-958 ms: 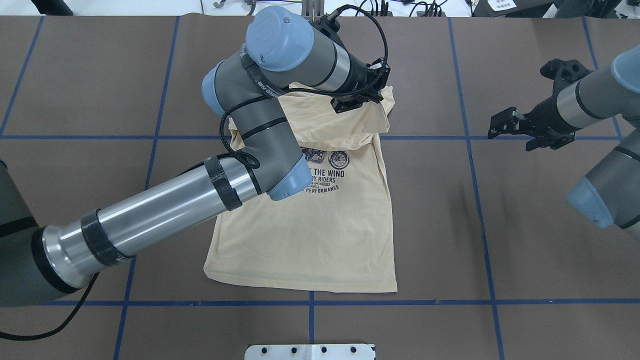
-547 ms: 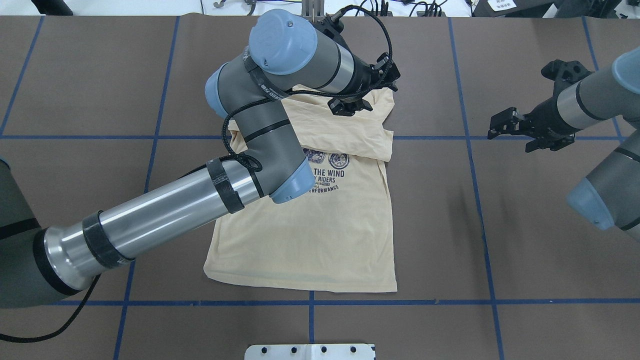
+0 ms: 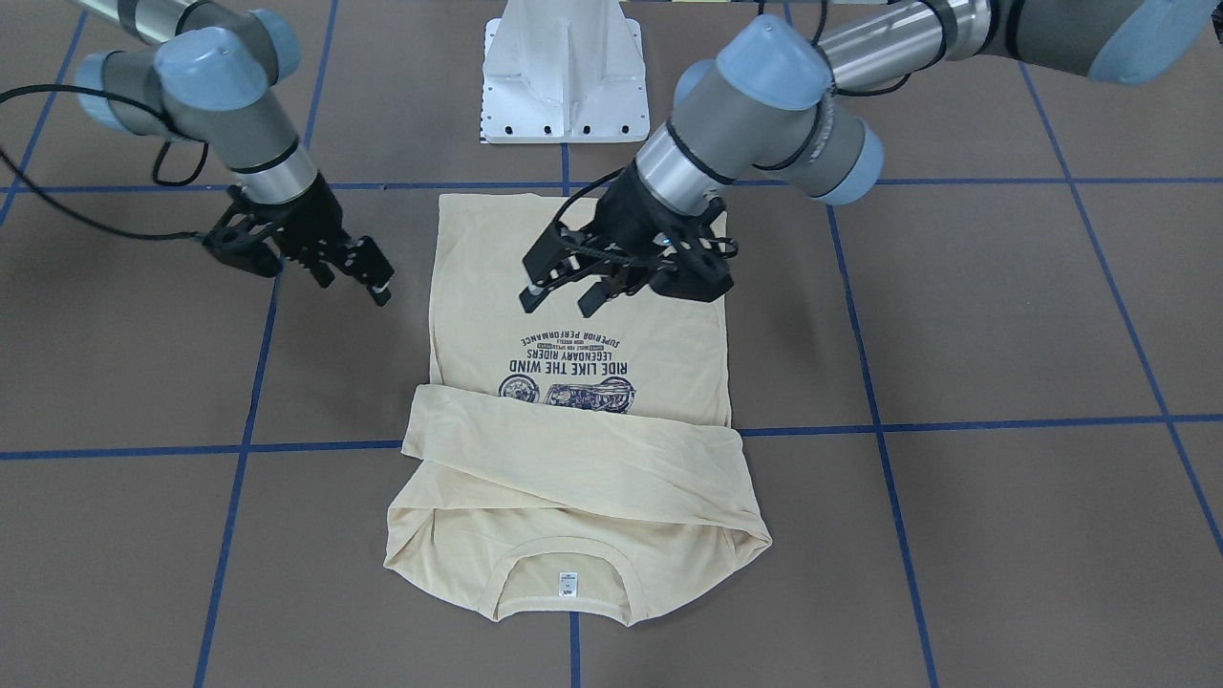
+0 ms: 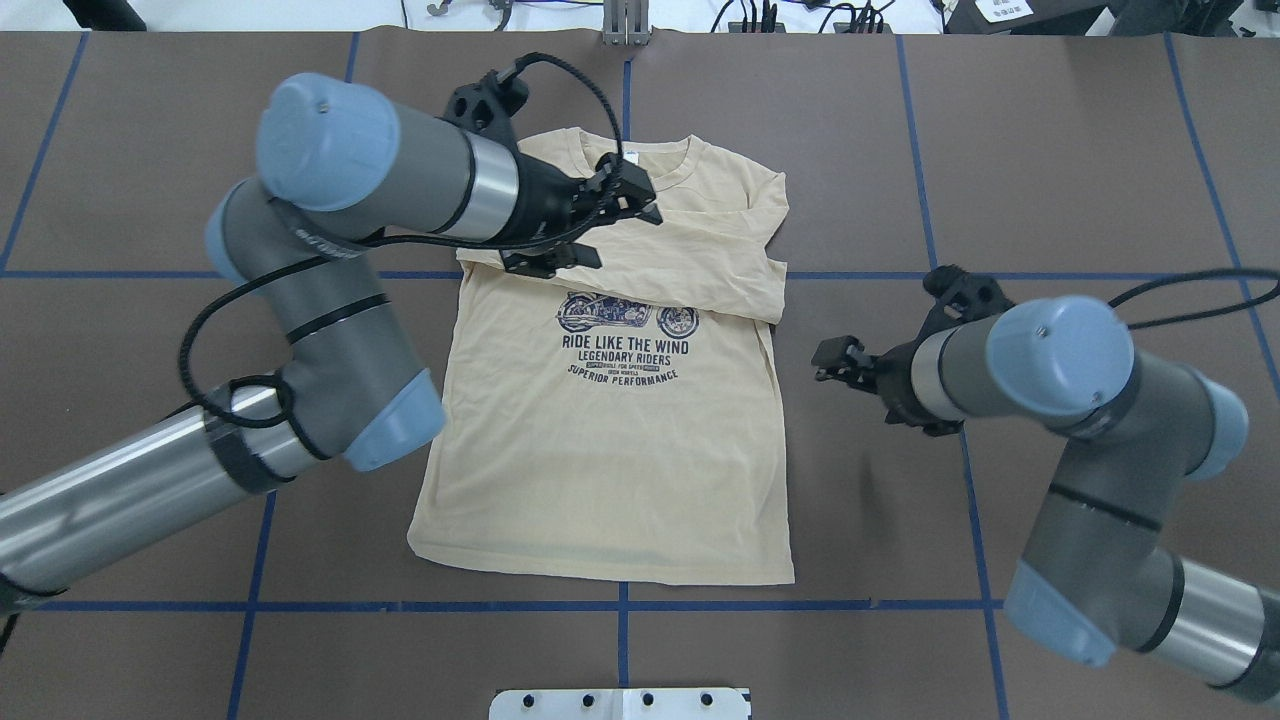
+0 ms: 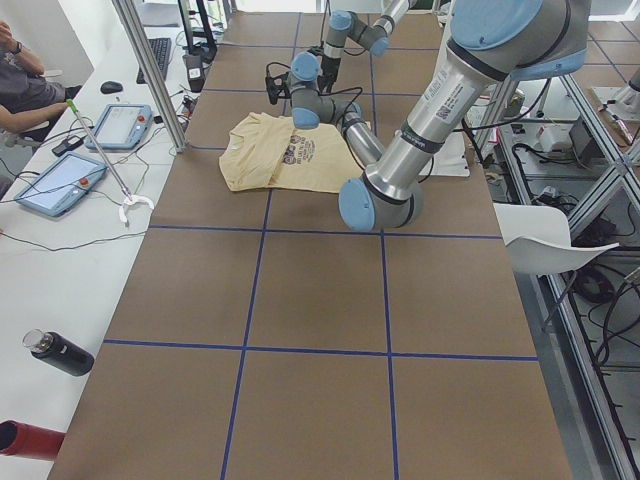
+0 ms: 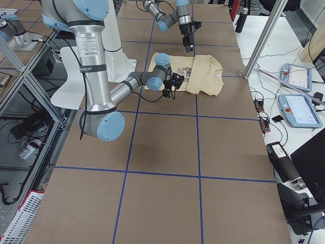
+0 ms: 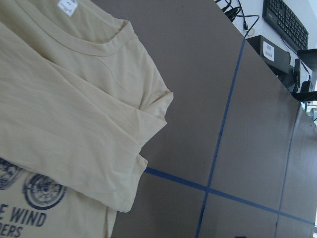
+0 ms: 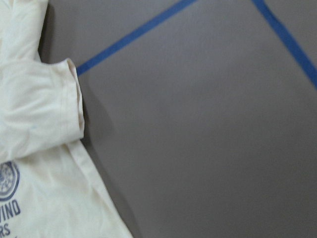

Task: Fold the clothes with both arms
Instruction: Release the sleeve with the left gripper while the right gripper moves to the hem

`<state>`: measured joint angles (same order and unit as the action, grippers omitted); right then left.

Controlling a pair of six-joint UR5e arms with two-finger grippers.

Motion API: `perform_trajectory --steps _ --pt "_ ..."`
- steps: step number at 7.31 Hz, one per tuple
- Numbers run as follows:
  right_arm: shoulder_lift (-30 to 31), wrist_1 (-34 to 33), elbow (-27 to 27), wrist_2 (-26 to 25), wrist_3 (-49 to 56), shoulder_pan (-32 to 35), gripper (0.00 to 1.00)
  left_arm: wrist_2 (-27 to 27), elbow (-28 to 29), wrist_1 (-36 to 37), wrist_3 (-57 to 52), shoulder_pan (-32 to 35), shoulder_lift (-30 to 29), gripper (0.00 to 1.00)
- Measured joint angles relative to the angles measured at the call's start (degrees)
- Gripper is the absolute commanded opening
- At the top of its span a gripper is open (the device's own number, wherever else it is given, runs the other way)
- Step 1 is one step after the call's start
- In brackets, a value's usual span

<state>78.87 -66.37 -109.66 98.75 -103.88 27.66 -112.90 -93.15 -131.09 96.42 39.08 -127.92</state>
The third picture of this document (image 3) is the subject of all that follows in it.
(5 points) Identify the cream long-sleeve printed shirt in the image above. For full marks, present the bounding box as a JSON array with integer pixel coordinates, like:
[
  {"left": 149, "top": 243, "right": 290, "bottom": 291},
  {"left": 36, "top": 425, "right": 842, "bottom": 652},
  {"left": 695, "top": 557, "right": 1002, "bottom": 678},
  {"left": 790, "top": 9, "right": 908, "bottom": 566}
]
[{"left": 384, "top": 193, "right": 773, "bottom": 626}]

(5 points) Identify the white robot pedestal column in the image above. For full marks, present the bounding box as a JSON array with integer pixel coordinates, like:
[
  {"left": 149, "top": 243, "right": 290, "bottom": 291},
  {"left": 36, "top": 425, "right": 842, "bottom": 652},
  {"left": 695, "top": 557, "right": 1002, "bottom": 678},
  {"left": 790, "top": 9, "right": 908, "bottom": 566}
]
[{"left": 481, "top": 1, "right": 651, "bottom": 144}]

